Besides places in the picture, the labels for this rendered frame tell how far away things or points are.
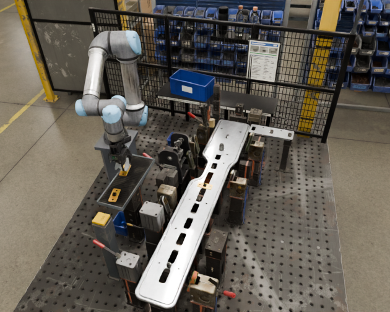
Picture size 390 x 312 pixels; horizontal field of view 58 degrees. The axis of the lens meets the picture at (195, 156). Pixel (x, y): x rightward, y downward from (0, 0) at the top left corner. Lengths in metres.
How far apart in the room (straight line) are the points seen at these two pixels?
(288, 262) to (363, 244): 1.25
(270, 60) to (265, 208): 1.02
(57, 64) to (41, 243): 2.35
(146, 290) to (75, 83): 3.52
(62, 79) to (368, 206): 3.74
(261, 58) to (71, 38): 2.52
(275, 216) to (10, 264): 2.08
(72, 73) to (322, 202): 3.39
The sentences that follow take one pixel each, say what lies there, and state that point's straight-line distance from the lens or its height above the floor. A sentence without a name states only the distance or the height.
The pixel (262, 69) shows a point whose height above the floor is 1.24.
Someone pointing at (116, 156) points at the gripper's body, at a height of 1.35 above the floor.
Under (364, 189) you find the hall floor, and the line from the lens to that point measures 3.66.
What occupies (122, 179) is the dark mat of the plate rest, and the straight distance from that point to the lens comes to 1.80.
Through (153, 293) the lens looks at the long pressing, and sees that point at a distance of 1.58.
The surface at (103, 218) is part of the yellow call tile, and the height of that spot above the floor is 1.16.
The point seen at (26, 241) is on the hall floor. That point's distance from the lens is 3.29.
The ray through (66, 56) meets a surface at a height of 0.64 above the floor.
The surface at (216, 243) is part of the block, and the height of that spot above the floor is 1.03.
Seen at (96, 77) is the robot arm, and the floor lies 1.62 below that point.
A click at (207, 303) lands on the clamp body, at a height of 0.97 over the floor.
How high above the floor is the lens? 2.38
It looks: 40 degrees down
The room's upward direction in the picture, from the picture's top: 1 degrees counter-clockwise
